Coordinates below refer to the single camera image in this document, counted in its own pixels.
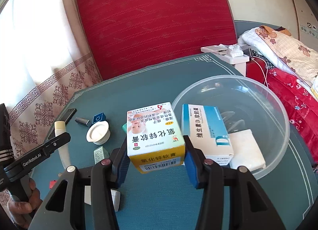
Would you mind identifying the white small box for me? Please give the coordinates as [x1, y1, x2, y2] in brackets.
[84, 186, 121, 212]

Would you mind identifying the white wardrobe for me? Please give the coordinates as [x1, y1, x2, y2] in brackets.
[293, 0, 318, 51]

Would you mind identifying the red mattress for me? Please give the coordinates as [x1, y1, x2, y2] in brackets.
[76, 0, 237, 80]

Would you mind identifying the person's left hand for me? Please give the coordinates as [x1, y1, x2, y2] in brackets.
[7, 178, 43, 229]

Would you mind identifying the white charging cable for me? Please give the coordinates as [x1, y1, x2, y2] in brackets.
[251, 56, 270, 88]

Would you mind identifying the clear plastic bowl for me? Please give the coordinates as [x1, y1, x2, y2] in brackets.
[172, 75, 290, 179]

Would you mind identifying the floral quilt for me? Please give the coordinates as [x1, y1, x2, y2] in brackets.
[238, 25, 317, 87]

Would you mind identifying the white radiator heater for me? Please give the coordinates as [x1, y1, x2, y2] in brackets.
[201, 44, 250, 76]

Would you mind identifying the black phone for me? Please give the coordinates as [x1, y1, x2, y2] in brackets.
[48, 108, 77, 139]

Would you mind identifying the blue white vitamin D box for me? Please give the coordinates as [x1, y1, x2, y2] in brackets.
[182, 104, 234, 166]

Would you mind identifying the teal table mat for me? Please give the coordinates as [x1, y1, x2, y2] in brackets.
[30, 52, 318, 230]

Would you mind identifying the light patterned small box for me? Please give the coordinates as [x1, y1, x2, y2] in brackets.
[93, 146, 110, 164]

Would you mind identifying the red small box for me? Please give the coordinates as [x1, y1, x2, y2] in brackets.
[49, 180, 57, 189]

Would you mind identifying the crumpled white tissue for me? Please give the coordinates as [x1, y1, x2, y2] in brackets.
[226, 44, 244, 58]

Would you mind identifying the cream tube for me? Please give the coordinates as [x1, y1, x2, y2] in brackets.
[54, 121, 71, 169]

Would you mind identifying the red floral bedspread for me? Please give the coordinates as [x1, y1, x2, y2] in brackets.
[248, 56, 318, 163]

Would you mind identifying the yellow white ointment box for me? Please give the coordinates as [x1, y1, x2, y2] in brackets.
[126, 102, 185, 174]

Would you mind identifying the white packet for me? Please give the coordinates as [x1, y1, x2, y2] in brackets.
[229, 129, 266, 172]

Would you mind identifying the teal floss container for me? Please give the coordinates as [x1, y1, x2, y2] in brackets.
[122, 123, 127, 133]

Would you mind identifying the grey metal lipstick tube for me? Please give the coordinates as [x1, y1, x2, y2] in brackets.
[75, 117, 90, 127]

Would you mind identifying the blue cube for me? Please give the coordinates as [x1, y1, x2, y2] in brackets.
[92, 113, 106, 124]

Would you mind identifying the patterned curtain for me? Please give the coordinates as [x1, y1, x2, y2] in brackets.
[0, 0, 103, 205]

